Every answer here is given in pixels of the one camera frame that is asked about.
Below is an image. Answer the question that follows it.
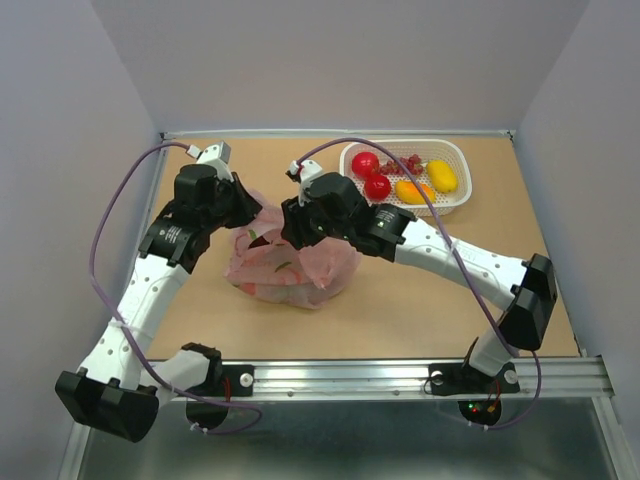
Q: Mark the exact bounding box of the pink plastic bag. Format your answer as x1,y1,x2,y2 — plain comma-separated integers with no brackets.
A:
224,191,361,309

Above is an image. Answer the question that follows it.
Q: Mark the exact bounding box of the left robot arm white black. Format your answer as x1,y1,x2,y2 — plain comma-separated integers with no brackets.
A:
55,160,262,443

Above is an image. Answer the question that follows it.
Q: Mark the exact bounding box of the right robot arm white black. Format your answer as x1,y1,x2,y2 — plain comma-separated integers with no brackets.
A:
281,173,558,390

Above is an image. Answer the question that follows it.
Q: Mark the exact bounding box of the yellow lemon fruit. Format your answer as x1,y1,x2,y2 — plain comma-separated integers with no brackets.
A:
426,160,458,194

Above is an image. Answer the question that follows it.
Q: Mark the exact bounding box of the red apple lower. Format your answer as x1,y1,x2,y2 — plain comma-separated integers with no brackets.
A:
364,173,391,202

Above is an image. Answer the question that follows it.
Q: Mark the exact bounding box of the red apple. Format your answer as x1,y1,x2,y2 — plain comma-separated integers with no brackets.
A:
351,152,379,180
364,173,391,202

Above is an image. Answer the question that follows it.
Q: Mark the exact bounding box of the red apple upper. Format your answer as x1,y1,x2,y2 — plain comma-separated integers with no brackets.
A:
351,152,379,180

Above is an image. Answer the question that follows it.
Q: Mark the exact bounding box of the orange yellow mango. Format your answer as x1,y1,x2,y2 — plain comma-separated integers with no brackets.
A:
394,180,436,205

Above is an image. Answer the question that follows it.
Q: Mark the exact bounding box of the red grape bunch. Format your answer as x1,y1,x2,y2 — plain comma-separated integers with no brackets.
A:
378,154,424,176

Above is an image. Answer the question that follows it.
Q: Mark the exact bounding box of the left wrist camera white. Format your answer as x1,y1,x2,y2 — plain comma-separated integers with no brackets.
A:
186,141,231,167

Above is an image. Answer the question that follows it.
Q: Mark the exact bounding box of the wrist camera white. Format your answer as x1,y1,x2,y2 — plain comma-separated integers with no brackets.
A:
285,159,325,206
186,141,231,167

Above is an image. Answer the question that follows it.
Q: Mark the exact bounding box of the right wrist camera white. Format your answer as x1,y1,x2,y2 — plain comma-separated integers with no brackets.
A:
285,159,325,206

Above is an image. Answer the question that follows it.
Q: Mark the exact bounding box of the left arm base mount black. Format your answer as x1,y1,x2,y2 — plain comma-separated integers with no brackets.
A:
162,342,256,397

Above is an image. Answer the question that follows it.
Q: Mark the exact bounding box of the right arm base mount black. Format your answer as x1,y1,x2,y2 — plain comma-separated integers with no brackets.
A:
426,361,520,396

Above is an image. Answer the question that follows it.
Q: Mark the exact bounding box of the aluminium front rail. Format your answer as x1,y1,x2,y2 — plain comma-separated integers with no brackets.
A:
82,357,614,401

